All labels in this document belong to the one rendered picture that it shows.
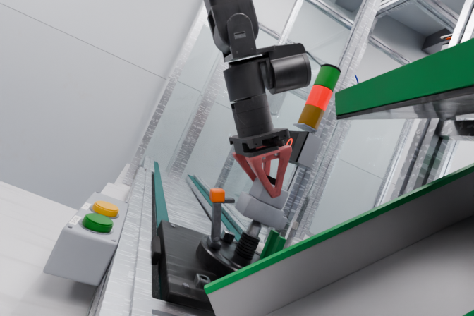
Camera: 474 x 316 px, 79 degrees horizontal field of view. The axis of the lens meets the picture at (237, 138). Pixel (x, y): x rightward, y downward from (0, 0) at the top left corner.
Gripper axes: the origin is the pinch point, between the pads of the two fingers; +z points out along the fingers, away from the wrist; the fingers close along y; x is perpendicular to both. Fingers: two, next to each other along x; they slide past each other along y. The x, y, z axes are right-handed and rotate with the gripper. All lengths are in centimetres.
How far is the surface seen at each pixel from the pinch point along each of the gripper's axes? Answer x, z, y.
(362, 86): 0.5, -13.3, -24.8
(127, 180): 28, 5, 82
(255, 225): 3.9, 4.4, -1.3
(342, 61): -32.3, -18.6, 17.3
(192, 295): 15.6, 4.5, -11.8
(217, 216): 9.2, 1.2, -1.1
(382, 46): -108, -26, 79
